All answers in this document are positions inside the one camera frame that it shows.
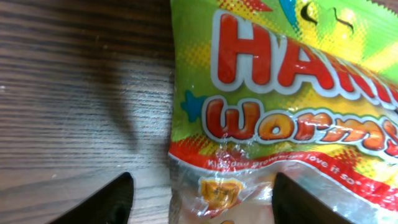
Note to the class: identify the green gummy candy bag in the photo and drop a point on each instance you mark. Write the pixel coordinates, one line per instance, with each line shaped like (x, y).
(304, 88)

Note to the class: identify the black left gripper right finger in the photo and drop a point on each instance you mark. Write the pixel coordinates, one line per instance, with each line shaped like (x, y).
(292, 204)

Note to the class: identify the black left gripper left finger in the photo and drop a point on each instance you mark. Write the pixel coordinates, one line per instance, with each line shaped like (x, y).
(109, 205)

